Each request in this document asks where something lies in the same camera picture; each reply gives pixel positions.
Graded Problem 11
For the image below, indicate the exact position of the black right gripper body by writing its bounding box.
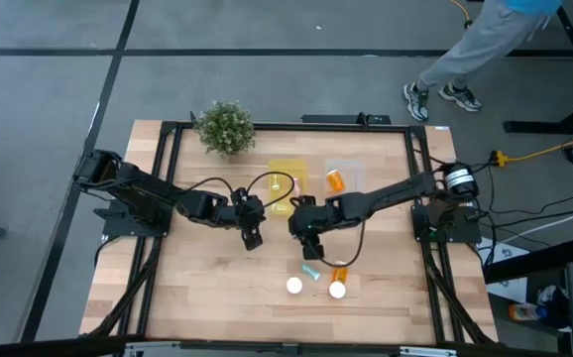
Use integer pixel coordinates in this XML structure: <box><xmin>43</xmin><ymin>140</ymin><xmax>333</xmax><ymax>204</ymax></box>
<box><xmin>289</xmin><ymin>194</ymin><xmax>328</xmax><ymax>241</ymax></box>

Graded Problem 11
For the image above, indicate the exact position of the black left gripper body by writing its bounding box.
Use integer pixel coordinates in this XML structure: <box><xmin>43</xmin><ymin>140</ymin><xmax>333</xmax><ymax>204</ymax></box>
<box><xmin>231</xmin><ymin>186</ymin><xmax>267</xmax><ymax>232</ymax></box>

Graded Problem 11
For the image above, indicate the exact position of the teal pill vial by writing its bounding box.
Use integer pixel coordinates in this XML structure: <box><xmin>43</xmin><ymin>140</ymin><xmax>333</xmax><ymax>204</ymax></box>
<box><xmin>299</xmin><ymin>263</ymin><xmax>322</xmax><ymax>283</ymax></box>

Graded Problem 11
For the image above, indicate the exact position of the small orange pill bottle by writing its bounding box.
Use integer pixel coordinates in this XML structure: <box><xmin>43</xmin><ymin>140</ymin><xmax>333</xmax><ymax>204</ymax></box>
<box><xmin>325</xmin><ymin>169</ymin><xmax>346</xmax><ymax>193</ymax></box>

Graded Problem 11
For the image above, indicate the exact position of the yellow plastic bin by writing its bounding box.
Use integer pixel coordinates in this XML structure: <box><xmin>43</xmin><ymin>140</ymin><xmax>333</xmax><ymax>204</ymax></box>
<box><xmin>267</xmin><ymin>158</ymin><xmax>310</xmax><ymax>217</ymax></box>

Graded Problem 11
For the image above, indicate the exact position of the clear plastic bin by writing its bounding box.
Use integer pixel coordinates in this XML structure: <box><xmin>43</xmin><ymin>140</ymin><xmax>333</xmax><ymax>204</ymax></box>
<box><xmin>323</xmin><ymin>158</ymin><xmax>367</xmax><ymax>199</ymax></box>

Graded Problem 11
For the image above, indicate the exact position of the green potted plant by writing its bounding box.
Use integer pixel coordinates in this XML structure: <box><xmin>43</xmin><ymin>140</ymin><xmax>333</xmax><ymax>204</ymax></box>
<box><xmin>194</xmin><ymin>98</ymin><xmax>258</xmax><ymax>159</ymax></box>

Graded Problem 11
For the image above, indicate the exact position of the white printed sheet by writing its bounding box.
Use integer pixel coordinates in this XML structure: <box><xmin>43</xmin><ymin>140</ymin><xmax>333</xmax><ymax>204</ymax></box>
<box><xmin>479</xmin><ymin>237</ymin><xmax>530</xmax><ymax>303</ymax></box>

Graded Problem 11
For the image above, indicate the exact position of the plastic drink bottle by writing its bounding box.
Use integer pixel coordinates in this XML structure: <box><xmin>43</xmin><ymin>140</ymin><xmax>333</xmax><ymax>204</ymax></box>
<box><xmin>508</xmin><ymin>301</ymin><xmax>549</xmax><ymax>322</ymax></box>

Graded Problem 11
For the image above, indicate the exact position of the person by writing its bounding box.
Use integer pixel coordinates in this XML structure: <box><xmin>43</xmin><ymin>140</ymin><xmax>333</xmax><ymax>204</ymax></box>
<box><xmin>402</xmin><ymin>0</ymin><xmax>565</xmax><ymax>123</ymax></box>

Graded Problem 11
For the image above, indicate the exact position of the black desk stand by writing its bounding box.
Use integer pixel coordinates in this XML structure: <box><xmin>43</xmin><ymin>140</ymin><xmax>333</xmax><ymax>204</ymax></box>
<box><xmin>503</xmin><ymin>0</ymin><xmax>573</xmax><ymax>135</ymax></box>

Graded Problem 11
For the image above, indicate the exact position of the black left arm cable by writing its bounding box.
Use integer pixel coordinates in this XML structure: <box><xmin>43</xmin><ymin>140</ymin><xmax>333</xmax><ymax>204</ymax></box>
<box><xmin>181</xmin><ymin>171</ymin><xmax>296</xmax><ymax>212</ymax></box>

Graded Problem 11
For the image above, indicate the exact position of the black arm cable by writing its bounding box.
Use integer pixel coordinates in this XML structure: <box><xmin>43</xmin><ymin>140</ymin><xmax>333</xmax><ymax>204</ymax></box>
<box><xmin>314</xmin><ymin>220</ymin><xmax>367</xmax><ymax>269</ymax></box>
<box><xmin>181</xmin><ymin>171</ymin><xmax>296</xmax><ymax>212</ymax></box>

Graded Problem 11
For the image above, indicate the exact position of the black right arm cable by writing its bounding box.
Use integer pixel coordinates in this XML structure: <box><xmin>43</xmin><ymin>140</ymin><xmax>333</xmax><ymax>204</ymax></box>
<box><xmin>314</xmin><ymin>220</ymin><xmax>367</xmax><ymax>269</ymax></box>

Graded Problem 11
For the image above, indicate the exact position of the black aluminium table frame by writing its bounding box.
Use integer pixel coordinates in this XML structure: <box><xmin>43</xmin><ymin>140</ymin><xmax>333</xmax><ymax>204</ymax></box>
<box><xmin>80</xmin><ymin>118</ymin><xmax>499</xmax><ymax>348</ymax></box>

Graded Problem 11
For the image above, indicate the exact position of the yellow cable with plug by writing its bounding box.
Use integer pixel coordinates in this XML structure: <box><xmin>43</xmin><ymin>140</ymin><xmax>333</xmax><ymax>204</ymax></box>
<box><xmin>489</xmin><ymin>140</ymin><xmax>573</xmax><ymax>168</ymax></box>

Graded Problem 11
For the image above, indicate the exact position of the white cable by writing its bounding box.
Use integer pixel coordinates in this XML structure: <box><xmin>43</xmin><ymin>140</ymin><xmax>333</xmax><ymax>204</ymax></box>
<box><xmin>499</xmin><ymin>200</ymin><xmax>573</xmax><ymax>244</ymax></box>

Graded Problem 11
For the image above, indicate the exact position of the yellow extension cable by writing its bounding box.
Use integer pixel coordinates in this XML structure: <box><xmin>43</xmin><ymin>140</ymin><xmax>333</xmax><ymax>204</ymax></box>
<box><xmin>448</xmin><ymin>0</ymin><xmax>474</xmax><ymax>29</ymax></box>

